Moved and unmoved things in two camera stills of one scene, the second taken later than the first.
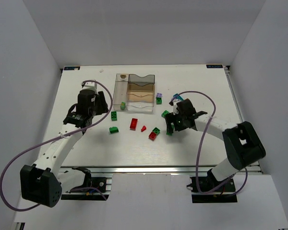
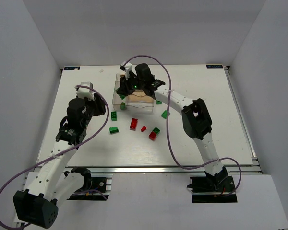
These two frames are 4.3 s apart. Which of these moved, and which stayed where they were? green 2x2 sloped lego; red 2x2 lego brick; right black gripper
Moved: right black gripper
Stayed: red 2x2 lego brick; green 2x2 sloped lego
